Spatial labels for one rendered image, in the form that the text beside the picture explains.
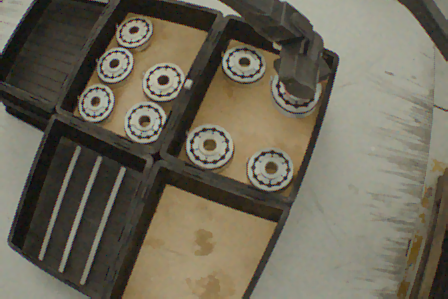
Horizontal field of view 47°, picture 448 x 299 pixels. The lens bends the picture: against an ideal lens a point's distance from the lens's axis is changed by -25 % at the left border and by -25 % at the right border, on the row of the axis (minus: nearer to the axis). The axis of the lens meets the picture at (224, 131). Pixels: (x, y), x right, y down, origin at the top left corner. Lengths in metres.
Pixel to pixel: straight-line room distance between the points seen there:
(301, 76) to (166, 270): 0.55
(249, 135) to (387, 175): 0.43
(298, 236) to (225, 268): 0.25
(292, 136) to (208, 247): 0.33
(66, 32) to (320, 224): 0.88
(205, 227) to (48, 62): 0.63
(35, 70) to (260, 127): 0.65
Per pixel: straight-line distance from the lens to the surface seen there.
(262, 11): 1.05
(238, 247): 1.41
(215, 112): 1.52
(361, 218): 1.61
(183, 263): 1.40
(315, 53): 1.13
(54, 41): 1.70
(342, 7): 1.90
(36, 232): 1.48
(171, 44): 1.61
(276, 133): 1.50
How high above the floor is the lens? 2.20
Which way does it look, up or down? 66 degrees down
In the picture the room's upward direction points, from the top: 3 degrees clockwise
